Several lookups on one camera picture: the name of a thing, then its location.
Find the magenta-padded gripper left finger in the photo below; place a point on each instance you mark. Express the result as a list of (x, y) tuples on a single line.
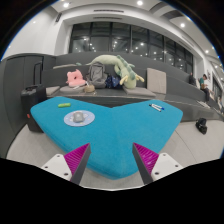
[(77, 159)]

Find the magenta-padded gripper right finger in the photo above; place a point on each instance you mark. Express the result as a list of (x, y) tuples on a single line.
[(146, 159)]

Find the grey white computer mouse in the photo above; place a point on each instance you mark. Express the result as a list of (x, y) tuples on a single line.
[(78, 116)]

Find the round light blue mouse pad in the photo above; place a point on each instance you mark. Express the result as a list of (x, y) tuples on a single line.
[(89, 118)]

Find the white marker with dark cap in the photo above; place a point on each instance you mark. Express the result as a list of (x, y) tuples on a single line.
[(155, 107)]

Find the white marker with blue cap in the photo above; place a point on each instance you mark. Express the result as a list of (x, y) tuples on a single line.
[(157, 106)]

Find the small green marker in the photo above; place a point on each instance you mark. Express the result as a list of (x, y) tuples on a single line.
[(64, 105)]

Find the black bag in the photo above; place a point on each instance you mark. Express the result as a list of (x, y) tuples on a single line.
[(201, 125)]

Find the flat grey seat cushion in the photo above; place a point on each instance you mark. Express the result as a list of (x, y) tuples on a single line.
[(52, 90), (71, 89), (138, 91)]

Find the small beige round container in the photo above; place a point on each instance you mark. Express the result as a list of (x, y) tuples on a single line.
[(89, 88)]

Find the black wheeled suitcase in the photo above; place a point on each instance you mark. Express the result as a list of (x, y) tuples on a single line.
[(31, 100)]

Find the pink plush cushion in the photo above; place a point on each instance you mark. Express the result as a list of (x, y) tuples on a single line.
[(75, 79)]

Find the dark blue patterned bag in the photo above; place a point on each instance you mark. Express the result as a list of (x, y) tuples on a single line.
[(113, 81)]

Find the grey backpack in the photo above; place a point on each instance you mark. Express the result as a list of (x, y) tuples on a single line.
[(97, 75)]

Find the person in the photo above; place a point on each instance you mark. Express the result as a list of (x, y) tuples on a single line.
[(192, 79), (204, 86)]

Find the green dragon plush toy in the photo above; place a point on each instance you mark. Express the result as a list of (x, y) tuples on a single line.
[(123, 70)]

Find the long ceiling air vent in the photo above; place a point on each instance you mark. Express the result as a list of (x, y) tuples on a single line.
[(108, 10), (107, 17)]

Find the group of ceiling lights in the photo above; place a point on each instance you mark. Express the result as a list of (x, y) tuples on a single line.
[(139, 2)]

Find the dark glass window wall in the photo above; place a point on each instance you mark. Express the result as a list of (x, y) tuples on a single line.
[(100, 36)]

